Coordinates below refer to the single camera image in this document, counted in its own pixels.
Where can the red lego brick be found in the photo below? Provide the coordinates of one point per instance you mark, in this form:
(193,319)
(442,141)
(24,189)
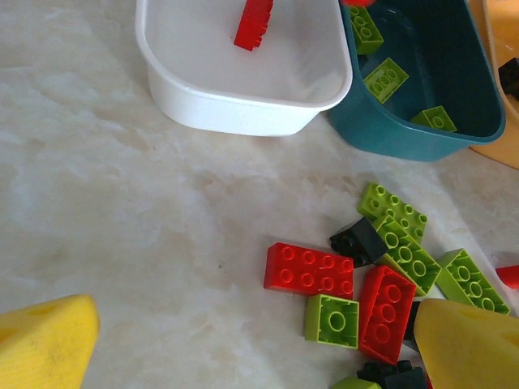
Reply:
(509,277)
(357,2)
(385,316)
(253,24)
(308,271)

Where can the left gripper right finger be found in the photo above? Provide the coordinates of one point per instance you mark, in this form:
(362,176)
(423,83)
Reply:
(470,352)

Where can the orange plastic container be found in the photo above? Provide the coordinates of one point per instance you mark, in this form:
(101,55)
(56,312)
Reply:
(503,156)

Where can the black lego brick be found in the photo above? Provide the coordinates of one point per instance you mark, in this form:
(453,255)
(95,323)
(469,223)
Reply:
(511,79)
(365,239)
(389,374)

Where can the white plastic container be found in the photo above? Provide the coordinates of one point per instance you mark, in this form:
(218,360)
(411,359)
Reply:
(202,109)

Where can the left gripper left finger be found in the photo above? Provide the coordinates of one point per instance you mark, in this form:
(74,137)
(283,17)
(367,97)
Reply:
(40,348)

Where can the teal plastic container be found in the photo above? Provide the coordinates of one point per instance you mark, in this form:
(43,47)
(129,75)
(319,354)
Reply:
(405,146)

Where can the green lego brick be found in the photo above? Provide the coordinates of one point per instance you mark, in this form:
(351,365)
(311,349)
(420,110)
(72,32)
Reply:
(409,259)
(385,79)
(332,320)
(353,384)
(436,118)
(385,202)
(365,32)
(470,279)

